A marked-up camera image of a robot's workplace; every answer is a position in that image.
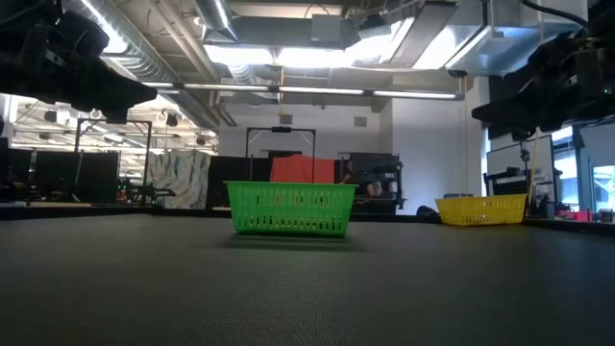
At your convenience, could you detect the long ceiling light strip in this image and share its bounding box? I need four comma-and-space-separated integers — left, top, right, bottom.
141, 79, 463, 101

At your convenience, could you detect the black equipment rack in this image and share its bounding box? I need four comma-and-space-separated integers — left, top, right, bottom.
348, 152, 405, 215

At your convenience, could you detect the red box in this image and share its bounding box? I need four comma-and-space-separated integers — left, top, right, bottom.
556, 209, 595, 222

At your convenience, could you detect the yellow plastic basket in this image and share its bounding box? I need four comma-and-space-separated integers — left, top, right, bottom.
435, 194, 529, 227

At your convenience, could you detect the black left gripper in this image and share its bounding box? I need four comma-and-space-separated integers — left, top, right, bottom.
0, 12, 159, 124

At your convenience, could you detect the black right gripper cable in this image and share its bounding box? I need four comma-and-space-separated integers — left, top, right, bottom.
521, 0, 591, 29

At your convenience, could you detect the green plastic basket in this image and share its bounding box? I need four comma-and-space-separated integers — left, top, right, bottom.
223, 180, 359, 237

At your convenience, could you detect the black partition panel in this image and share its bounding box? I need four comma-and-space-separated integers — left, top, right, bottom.
206, 156, 273, 209
0, 148, 121, 203

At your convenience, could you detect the person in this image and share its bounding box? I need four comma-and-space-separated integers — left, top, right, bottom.
339, 160, 357, 185

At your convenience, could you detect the yellow hanging cable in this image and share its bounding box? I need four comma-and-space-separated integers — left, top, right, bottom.
527, 136, 540, 198

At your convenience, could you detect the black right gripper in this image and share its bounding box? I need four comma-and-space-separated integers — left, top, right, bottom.
471, 9, 615, 140

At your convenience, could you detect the silver ventilation duct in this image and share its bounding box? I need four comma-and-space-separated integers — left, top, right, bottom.
191, 0, 241, 44

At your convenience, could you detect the blue white patterned sheet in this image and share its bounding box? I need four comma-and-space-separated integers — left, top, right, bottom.
146, 149, 211, 210

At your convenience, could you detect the orange board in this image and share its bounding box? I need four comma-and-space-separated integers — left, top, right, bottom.
268, 153, 336, 184

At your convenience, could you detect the black gantry frame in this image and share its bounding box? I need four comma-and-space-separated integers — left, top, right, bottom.
74, 117, 153, 203
244, 126, 317, 183

